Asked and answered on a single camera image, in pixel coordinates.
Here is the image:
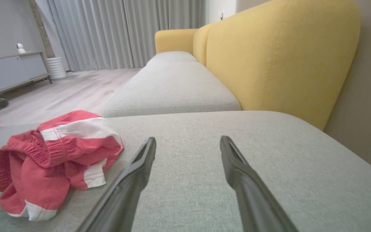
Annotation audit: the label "red white shorts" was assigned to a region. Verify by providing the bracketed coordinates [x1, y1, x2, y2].
[0, 110, 124, 222]

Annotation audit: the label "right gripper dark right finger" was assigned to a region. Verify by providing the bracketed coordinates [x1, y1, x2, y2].
[220, 135, 299, 232]

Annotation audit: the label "brown wooden wall pillar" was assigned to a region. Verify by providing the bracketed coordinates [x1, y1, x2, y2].
[28, 0, 56, 59]

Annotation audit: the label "grey pleated curtain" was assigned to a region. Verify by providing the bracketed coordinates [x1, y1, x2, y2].
[47, 0, 206, 72]

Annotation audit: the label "low grey sideboard cabinet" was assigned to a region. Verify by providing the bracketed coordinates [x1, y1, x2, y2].
[0, 52, 51, 94]

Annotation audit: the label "yellow sofa armrest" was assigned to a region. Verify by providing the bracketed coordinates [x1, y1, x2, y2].
[154, 29, 199, 54]

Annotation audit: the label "small grey sofa seat cushion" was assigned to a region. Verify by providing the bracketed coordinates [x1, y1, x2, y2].
[145, 51, 199, 67]

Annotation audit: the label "white ribbed cylinder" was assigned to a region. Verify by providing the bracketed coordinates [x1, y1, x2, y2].
[46, 57, 67, 80]

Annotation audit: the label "narrow yellow sofa backrest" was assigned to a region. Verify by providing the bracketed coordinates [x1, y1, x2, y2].
[192, 23, 216, 66]

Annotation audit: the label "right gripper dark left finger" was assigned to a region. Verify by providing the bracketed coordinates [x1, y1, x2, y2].
[78, 137, 157, 232]

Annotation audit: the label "wide yellow sofa backrest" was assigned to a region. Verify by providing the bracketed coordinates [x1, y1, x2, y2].
[206, 0, 361, 131]

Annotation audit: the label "large grey sofa ottoman cushion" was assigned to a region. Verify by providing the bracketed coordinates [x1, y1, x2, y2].
[0, 111, 371, 232]

